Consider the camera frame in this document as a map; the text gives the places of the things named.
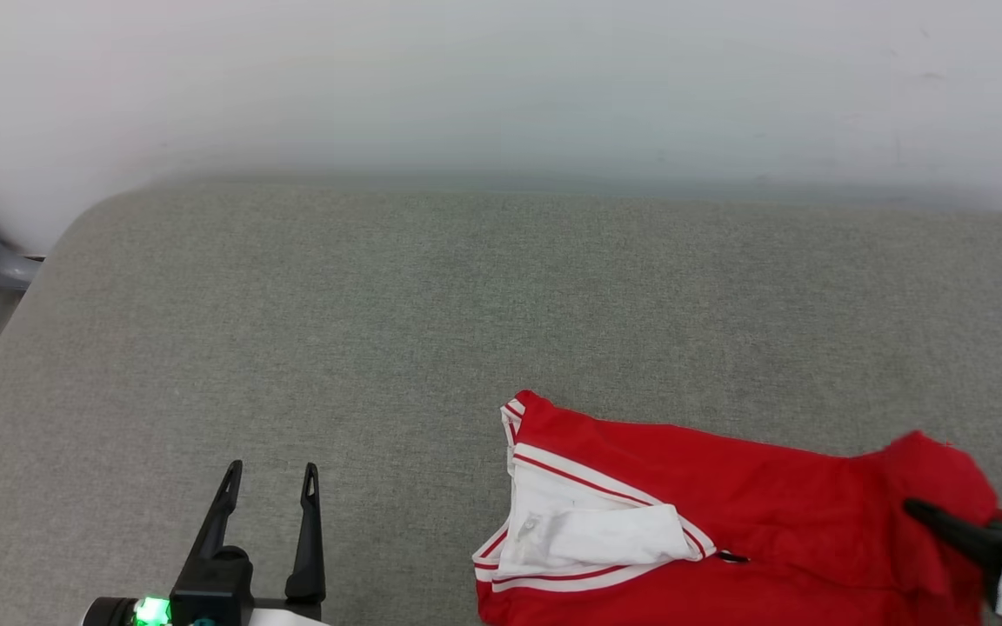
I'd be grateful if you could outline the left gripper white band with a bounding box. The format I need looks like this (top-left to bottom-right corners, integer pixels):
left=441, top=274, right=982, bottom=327
left=82, top=460, right=330, bottom=626

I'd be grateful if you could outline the grey fabric sofa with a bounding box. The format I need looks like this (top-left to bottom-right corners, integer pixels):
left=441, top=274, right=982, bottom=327
left=0, top=178, right=1002, bottom=626

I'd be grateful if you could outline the red and white jersey garment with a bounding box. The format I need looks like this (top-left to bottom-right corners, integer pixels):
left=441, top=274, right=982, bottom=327
left=472, top=390, right=1002, bottom=626

